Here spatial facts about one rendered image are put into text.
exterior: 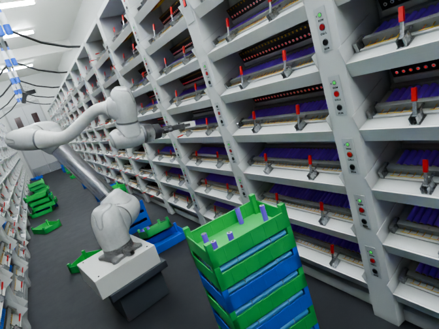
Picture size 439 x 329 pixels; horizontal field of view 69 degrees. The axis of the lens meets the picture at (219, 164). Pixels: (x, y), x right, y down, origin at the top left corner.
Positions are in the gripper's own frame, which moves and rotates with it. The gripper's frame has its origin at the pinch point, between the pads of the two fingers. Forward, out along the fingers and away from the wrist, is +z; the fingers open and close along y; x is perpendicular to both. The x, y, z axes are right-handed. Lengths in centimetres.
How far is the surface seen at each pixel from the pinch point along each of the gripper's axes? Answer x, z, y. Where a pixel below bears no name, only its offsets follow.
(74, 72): 91, 3, -324
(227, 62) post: 25.5, 14.4, 25.7
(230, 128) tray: -5.1, 9.7, 25.9
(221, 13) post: 48, 16, 26
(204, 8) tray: 48, 3, 33
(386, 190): -28, 12, 100
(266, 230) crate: -35, -18, 78
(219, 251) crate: -36, -35, 77
